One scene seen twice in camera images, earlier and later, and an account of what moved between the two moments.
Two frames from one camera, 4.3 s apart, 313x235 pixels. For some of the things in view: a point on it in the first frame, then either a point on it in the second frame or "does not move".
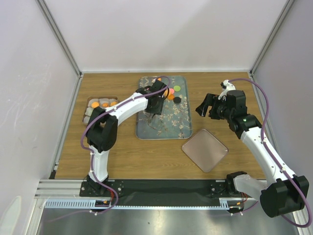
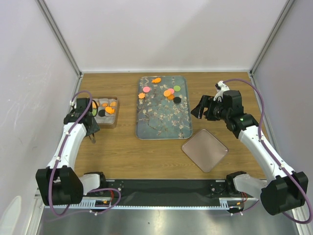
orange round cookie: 95,104 does not move
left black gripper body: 157,108 → 93,128
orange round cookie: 113,103 does not move
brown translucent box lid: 205,150 does not move
